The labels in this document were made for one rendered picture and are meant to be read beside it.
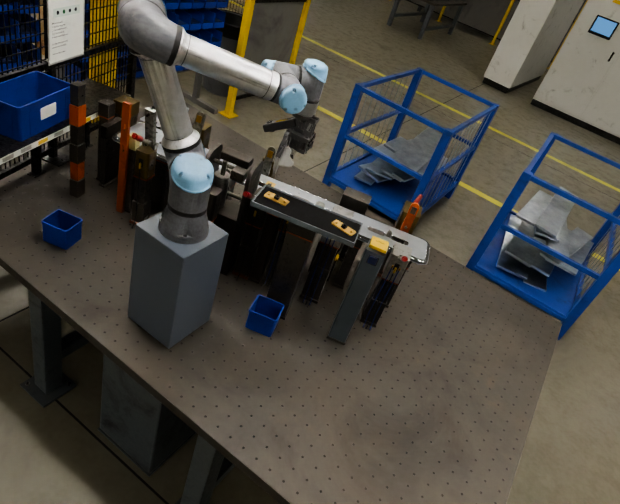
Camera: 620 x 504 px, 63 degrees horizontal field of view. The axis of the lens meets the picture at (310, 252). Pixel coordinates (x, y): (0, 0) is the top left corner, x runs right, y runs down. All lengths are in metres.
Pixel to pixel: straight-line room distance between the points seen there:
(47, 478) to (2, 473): 0.16
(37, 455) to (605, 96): 8.89
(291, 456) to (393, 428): 0.38
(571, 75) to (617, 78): 0.65
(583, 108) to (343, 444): 8.41
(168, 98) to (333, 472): 1.17
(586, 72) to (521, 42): 1.12
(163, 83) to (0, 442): 1.58
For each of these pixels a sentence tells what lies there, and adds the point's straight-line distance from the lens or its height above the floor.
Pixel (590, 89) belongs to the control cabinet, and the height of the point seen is 0.58.
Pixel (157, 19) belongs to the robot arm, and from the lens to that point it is 1.31.
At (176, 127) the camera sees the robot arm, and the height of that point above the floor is 1.39.
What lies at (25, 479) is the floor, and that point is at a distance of 2.34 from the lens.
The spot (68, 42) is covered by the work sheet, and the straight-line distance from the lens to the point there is 2.50.
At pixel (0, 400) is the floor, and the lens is 2.55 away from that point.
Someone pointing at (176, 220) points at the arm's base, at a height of 1.17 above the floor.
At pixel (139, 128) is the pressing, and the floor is 1.00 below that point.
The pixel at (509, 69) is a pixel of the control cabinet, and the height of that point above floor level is 0.37.
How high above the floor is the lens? 2.06
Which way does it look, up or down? 36 degrees down
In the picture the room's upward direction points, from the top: 20 degrees clockwise
